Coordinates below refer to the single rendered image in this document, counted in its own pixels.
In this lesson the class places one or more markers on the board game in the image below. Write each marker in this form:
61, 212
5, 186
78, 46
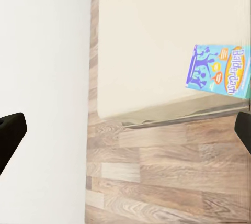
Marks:
221, 69

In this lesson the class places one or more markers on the bed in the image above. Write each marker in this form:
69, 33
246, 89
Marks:
145, 49

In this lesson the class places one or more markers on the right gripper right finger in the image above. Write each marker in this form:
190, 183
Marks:
243, 129

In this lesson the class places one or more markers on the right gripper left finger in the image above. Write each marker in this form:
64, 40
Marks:
12, 130

